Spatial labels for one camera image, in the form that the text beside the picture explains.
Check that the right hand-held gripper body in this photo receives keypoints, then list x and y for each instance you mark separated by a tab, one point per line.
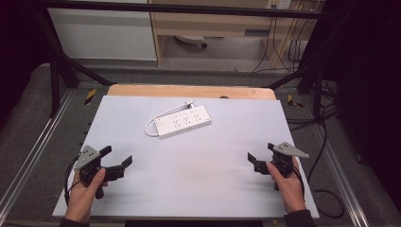
280	162

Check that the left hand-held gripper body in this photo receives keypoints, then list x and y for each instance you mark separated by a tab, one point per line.
94	167

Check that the person's right hand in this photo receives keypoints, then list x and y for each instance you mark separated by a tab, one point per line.
288	189

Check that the person's left hand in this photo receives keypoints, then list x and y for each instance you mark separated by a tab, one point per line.
82	195

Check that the yellow black tape strip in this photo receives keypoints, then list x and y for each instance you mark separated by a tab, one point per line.
90	96
294	101

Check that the white power strip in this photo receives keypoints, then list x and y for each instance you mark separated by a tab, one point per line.
183	121

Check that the white power plug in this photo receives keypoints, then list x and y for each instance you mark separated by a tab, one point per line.
189	103

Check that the wooden table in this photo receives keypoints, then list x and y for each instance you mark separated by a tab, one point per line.
189	91

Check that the white cabinet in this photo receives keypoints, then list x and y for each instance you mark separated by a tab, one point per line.
101	31

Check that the wooden shelf unit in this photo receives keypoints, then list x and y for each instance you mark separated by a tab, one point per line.
217	30

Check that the aluminium rail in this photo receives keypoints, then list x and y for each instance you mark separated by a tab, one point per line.
34	148
342	176

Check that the black metal frame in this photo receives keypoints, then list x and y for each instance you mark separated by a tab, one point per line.
60	69

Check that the white wall socket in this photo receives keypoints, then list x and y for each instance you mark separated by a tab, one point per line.
279	3

